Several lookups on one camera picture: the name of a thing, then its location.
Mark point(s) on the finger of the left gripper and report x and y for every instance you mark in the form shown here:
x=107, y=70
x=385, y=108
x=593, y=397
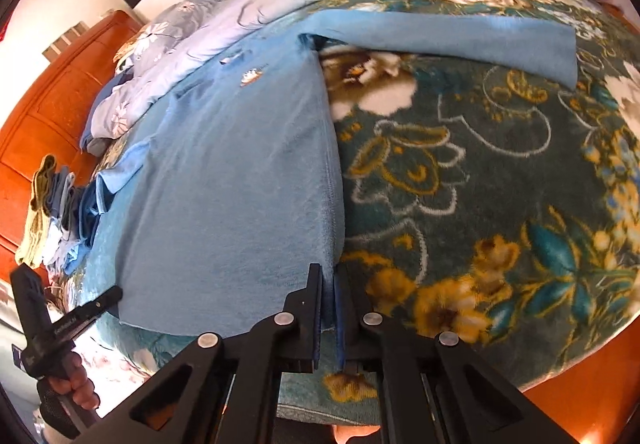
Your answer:
x=74, y=323

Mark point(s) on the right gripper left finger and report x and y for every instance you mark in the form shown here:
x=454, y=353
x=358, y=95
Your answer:
x=222, y=390

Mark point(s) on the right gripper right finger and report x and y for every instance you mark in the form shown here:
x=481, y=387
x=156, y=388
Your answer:
x=431, y=389

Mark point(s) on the blue fleece garment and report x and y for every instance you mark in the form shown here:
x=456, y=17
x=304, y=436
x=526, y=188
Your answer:
x=239, y=189

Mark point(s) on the stack of folded clothes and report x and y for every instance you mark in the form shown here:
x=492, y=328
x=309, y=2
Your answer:
x=62, y=220

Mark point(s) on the person's left hand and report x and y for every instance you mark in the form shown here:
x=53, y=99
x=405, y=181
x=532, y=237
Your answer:
x=77, y=384

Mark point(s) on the floral plush bed blanket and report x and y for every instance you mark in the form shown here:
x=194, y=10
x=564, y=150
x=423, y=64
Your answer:
x=478, y=198

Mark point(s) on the grey floral pillow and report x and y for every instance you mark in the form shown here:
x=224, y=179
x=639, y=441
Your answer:
x=162, y=34

